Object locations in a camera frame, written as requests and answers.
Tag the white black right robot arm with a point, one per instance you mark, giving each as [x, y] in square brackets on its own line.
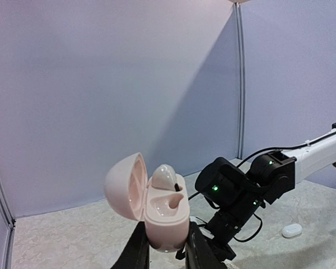
[236, 195]

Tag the white oval charging case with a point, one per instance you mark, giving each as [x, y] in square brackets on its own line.
[291, 230]

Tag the aluminium corner frame post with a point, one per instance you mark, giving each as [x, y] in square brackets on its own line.
[242, 91]

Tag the aluminium left frame post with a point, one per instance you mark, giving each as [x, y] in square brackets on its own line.
[10, 223]

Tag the round white pink case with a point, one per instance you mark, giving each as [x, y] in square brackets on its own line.
[166, 214]

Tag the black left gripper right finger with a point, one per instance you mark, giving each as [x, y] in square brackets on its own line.
[198, 254]

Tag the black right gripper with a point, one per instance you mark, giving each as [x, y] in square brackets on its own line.
[218, 232]

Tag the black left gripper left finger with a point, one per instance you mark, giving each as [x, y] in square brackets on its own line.
[136, 253]

